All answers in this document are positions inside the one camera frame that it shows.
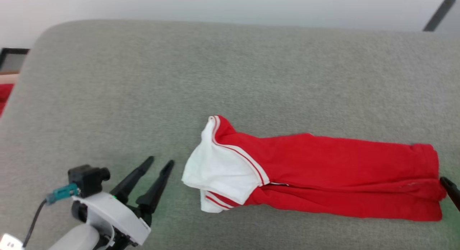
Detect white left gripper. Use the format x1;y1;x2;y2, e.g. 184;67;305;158
71;156;175;247

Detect teal cable connector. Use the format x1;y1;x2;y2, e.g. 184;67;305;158
46;184;80;204

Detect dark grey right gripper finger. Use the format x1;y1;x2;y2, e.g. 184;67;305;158
440;176;460;212

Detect grey fabric sofa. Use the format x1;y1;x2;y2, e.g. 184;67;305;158
0;19;460;250

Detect thin black camera cable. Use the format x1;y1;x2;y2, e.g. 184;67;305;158
22;199;49;247

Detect red and white shirt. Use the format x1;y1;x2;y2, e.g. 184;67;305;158
181;115;447;222

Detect red cloth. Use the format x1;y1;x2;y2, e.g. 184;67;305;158
0;84;15;117

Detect black slanted leg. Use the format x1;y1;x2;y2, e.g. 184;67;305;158
423;0;456;32

